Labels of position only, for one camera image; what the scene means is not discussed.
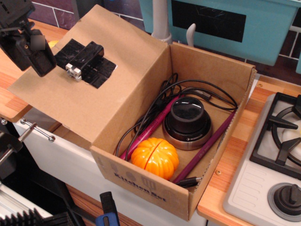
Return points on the metal clamp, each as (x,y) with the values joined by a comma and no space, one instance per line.
(10,144)

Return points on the brown cardboard box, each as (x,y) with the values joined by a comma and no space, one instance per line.
(149,74)

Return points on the magenta pencil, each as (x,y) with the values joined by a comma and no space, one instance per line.
(148,130)
(201,153)

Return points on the orange plastic pumpkin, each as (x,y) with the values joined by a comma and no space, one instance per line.
(157,156)

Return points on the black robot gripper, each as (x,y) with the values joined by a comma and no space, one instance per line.
(23,46)

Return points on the black silver 3D mouse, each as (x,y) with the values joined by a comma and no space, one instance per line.
(187,126)

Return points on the black taped handle block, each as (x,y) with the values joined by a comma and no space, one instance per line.
(85,63)

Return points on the blue black clamp handle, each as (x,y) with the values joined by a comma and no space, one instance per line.
(110,214)

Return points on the white toy sink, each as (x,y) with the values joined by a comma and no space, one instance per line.
(76,167)

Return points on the white toy stove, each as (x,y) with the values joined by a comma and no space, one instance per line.
(266,188)

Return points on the grey toy faucet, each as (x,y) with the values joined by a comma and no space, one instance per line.
(161,24)

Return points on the teal plastic bin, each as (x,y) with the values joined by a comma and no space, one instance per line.
(251,29)

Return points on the yellow toy corn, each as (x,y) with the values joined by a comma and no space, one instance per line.
(52,43)

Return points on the magenta pencil right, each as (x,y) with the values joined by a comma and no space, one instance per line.
(201,153)

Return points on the black stove grate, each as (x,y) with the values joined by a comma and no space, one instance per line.
(280,115)

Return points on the black stove knob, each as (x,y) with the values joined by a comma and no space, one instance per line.
(285,201)

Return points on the magenta pencil left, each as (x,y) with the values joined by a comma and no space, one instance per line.
(148,130)

